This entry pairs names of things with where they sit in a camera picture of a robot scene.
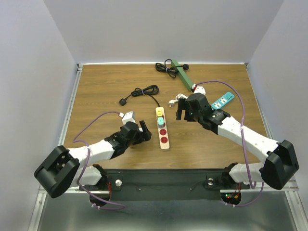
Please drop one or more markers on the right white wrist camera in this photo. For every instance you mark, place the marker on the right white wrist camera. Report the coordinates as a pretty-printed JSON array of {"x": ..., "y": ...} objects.
[{"x": 198, "y": 89}]

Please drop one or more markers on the teal power strip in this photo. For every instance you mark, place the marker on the teal power strip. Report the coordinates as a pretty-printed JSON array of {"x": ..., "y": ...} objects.
[{"x": 222, "y": 101}]

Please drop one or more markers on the green power strip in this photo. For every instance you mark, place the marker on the green power strip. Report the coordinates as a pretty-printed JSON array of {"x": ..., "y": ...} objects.
[{"x": 181, "y": 68}]

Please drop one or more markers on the beige power strip red sockets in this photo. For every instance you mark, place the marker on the beige power strip red sockets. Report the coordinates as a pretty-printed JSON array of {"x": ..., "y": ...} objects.
[{"x": 163, "y": 134}]

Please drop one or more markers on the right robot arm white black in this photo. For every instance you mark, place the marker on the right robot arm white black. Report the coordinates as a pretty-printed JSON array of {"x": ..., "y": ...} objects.
[{"x": 277, "y": 160}]

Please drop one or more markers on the teal cube plug adapter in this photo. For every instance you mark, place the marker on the teal cube plug adapter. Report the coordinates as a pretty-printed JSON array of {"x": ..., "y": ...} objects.
[{"x": 160, "y": 122}]

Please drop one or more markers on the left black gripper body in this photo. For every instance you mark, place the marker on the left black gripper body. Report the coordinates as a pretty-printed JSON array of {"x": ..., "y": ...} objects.
[{"x": 130, "y": 141}]

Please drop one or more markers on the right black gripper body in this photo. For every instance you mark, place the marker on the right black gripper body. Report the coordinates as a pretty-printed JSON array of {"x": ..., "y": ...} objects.
[{"x": 197, "y": 117}]

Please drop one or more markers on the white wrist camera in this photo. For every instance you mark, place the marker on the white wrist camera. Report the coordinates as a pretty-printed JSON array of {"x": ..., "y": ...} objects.
[
  {"x": 127, "y": 117},
  {"x": 198, "y": 89}
]

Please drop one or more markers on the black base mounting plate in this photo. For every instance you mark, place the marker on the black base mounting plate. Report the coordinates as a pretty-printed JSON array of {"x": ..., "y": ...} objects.
[{"x": 165, "y": 184}]

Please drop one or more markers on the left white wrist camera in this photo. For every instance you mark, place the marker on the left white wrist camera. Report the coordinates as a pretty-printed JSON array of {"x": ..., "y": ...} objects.
[{"x": 127, "y": 117}]

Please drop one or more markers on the aluminium frame rail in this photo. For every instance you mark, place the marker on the aluminium frame rail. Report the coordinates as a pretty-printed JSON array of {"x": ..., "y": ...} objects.
[{"x": 56, "y": 172}]

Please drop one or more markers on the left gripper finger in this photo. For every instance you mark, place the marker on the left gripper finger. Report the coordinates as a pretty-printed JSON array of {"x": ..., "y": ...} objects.
[
  {"x": 146, "y": 134},
  {"x": 138, "y": 139}
]

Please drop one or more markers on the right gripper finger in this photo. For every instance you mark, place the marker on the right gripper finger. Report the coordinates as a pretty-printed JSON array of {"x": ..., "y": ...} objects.
[
  {"x": 181, "y": 107},
  {"x": 189, "y": 111}
]

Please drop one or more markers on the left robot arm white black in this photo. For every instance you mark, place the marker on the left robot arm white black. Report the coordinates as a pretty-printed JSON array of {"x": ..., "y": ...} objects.
[{"x": 88, "y": 155}]

